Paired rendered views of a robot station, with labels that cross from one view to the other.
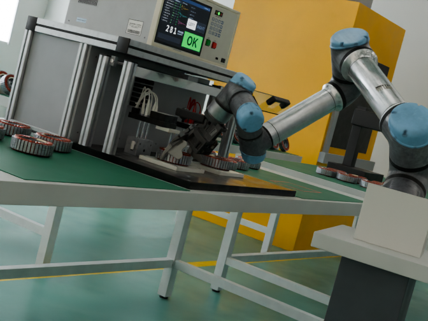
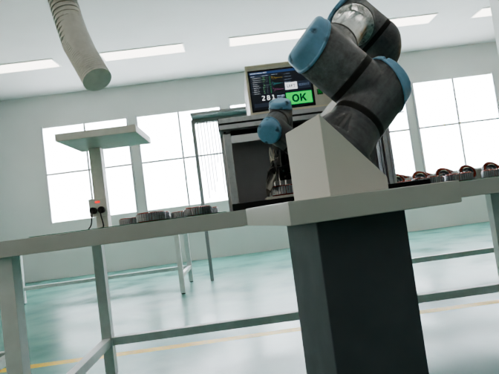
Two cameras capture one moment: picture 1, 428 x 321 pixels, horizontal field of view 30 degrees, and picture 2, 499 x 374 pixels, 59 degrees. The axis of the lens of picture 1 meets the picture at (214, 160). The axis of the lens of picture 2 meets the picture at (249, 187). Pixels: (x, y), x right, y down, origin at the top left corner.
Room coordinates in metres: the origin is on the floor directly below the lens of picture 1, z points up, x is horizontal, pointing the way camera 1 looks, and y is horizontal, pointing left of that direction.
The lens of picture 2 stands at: (1.44, -1.14, 0.74)
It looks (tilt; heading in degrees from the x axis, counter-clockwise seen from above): 3 degrees up; 55
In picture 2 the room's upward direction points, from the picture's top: 7 degrees counter-clockwise
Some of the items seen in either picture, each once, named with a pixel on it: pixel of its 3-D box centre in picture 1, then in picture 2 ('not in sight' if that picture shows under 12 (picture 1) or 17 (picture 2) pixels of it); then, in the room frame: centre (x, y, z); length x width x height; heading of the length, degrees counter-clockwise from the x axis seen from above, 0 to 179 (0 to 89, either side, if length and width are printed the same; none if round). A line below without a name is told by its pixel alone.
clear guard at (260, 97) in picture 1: (240, 95); not in sight; (2.73, -0.03, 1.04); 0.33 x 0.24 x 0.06; 57
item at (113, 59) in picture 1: (171, 76); not in sight; (2.68, 0.21, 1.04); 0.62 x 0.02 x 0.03; 147
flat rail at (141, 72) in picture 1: (188, 85); (305, 130); (2.63, 0.14, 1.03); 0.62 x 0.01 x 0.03; 147
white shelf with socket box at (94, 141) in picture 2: not in sight; (111, 181); (2.14, 1.04, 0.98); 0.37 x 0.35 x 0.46; 147
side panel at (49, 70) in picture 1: (46, 86); (229, 176); (2.52, 0.57, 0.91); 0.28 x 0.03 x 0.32; 57
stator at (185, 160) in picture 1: (174, 156); (285, 190); (2.48, 0.12, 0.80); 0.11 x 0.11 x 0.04
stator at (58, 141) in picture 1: (52, 142); (197, 211); (2.29, 0.46, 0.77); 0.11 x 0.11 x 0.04
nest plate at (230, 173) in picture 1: (214, 169); not in sight; (2.68, -0.01, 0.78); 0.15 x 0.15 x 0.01; 57
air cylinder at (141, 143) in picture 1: (139, 146); not in sight; (2.56, 0.25, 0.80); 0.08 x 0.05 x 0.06; 147
